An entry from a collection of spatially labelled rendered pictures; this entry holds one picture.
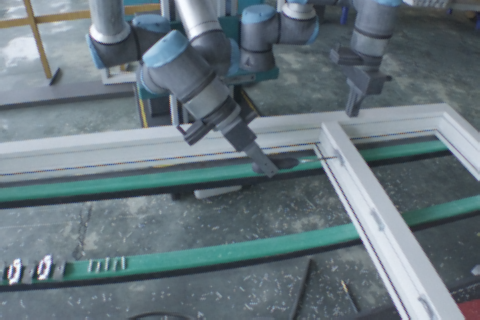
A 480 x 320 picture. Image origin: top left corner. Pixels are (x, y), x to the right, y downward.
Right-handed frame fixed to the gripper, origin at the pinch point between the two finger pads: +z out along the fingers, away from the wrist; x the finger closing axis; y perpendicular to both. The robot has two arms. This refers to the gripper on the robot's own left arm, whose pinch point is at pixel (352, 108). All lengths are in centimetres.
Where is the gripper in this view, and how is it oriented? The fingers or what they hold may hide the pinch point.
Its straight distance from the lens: 91.2
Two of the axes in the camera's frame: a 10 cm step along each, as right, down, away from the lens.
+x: -2.0, -6.3, 7.5
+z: -0.3, 7.7, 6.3
